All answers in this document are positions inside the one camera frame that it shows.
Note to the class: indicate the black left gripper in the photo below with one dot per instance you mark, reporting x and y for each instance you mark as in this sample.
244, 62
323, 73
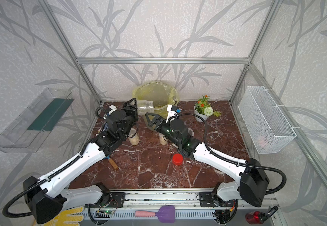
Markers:
131, 109

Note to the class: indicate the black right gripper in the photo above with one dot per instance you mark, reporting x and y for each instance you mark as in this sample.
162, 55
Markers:
156, 119

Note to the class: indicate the red-lidded oatmeal jar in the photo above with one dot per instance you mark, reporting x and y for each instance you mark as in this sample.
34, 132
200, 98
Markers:
145, 104

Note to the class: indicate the small oatmeal jar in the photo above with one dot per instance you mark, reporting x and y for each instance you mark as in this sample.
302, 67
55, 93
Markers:
162, 139

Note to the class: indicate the glass jar with oatmeal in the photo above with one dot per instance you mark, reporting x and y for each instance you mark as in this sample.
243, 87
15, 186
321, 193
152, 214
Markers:
133, 137

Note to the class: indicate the red jar lid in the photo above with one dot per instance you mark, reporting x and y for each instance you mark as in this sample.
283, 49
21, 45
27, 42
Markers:
177, 159

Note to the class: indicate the brown-lidded oatmeal jar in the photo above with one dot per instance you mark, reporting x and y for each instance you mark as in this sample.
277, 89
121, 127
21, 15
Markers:
191, 132

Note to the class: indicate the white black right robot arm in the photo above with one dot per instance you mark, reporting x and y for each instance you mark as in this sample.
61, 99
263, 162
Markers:
251, 181

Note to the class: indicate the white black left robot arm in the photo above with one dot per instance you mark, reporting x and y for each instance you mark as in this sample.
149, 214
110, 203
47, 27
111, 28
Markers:
47, 196

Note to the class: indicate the yellow plastic bin liner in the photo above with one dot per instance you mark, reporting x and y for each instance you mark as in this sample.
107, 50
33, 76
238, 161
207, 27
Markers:
162, 95

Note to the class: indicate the blue dotted white work glove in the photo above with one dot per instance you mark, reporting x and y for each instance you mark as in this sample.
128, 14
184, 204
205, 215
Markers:
103, 128

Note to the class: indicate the potted artificial flower plant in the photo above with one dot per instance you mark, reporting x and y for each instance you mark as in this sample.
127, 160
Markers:
204, 110

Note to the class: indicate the pink item in basket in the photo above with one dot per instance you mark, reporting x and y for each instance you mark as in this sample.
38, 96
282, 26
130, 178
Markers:
263, 142

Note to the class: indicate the yellow dotted glove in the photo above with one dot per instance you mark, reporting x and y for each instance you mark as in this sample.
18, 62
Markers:
71, 217

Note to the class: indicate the red black handheld tool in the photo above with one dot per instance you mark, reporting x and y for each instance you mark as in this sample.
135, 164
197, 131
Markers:
258, 217

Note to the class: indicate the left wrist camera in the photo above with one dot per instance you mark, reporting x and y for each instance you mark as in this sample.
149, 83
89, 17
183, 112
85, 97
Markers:
110, 109

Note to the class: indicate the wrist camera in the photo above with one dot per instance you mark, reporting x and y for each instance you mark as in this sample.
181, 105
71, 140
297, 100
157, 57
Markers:
172, 111
110, 109

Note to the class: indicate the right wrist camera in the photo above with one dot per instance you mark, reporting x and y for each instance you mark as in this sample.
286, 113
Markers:
172, 111

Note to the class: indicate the blue wooden-handled garden fork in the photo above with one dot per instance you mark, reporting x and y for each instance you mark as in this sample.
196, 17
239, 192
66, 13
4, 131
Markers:
112, 162

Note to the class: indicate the purple pink-handled scoop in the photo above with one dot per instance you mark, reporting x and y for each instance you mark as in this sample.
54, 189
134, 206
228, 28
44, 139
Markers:
166, 214

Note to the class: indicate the clear plastic wall shelf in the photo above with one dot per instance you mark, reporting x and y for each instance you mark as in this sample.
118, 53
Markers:
31, 128

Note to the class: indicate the white wire mesh basket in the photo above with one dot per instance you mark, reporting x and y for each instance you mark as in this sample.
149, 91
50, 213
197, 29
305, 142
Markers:
263, 117

